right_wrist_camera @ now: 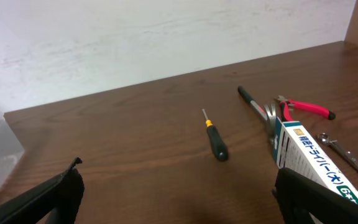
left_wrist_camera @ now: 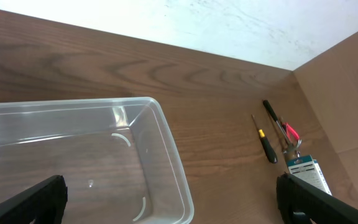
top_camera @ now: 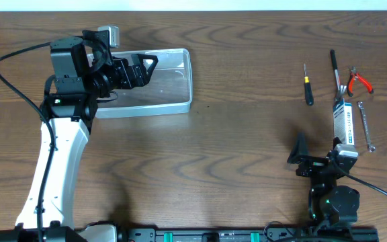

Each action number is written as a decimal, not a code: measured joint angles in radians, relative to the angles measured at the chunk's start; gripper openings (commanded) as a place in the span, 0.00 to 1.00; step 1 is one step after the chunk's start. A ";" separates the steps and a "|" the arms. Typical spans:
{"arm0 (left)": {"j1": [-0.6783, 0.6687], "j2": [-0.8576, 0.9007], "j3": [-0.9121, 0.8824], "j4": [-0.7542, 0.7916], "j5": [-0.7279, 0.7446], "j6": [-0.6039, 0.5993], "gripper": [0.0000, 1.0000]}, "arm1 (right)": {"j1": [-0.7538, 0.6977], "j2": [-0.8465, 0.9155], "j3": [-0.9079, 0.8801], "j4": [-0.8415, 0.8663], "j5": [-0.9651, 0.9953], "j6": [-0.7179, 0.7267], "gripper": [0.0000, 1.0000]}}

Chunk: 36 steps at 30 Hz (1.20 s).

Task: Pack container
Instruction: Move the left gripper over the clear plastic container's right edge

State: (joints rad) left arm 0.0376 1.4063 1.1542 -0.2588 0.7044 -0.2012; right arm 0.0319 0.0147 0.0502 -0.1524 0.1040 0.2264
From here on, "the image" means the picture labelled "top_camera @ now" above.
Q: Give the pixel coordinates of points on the red handled pliers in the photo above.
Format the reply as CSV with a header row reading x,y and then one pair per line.
x,y
355,76

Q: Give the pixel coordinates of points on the black handled metal tool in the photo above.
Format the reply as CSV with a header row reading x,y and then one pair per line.
x,y
341,88

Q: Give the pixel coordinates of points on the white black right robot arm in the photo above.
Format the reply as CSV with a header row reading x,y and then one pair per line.
x,y
329,205

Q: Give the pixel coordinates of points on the silver combination wrench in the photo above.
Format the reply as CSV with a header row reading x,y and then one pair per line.
x,y
370,146

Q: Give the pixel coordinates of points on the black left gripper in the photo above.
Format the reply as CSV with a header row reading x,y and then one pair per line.
x,y
132,72

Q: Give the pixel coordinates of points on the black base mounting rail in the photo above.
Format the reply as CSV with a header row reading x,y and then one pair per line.
x,y
272,233

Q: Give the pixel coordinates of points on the yellow black small screwdriver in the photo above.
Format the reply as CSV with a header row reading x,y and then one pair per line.
x,y
307,88

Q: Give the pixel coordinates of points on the clear plastic container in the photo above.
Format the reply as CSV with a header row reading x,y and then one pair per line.
x,y
170,90

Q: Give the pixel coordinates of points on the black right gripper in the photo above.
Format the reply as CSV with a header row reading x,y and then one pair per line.
x,y
313,165

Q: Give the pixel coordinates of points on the blue white packaged tool card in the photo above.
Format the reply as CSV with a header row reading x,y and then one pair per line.
x,y
343,122

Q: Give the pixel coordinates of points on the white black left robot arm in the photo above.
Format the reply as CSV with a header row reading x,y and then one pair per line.
x,y
84,72

